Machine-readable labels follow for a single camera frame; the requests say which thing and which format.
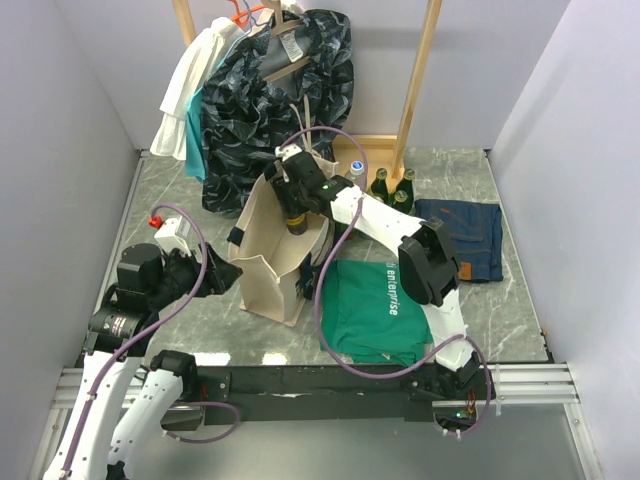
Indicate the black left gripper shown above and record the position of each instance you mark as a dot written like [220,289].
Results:
[221,273]

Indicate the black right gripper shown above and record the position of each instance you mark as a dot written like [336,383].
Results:
[283,193]

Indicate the silver beverage can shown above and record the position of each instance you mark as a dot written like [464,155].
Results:
[298,224]

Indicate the beige canvas tote bag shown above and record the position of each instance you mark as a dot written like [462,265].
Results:
[279,269]

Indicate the clear water bottle blue cap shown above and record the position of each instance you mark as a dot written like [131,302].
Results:
[357,174]

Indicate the green glass bottle gold cap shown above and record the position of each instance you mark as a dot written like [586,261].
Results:
[406,183]

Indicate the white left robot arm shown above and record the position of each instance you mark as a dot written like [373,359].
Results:
[101,437]

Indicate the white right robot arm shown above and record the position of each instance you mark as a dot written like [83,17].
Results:
[428,268]

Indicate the dark patterned hanging shirt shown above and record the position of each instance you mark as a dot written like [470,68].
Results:
[244,118]

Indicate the teal hanging garment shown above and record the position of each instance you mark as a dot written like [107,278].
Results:
[195,165]

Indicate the wooden clothes rack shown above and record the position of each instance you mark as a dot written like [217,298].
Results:
[382,150]

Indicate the green printed t-shirt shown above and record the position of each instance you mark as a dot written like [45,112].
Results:
[367,316]

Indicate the white hanging garment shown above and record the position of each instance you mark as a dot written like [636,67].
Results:
[189,75]

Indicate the wooden clothes hanger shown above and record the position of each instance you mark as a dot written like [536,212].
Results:
[285,45]

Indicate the orange clothes hanger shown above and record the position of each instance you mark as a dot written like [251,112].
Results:
[243,16]

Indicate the folded blue jeans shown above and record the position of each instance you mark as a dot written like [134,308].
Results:
[476,232]

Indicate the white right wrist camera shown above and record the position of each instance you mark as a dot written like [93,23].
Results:
[284,154]

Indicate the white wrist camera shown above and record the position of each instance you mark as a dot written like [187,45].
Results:
[171,234]
[284,154]

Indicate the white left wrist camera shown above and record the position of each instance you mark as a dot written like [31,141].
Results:
[171,234]

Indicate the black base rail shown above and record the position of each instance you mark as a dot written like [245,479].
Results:
[317,392]

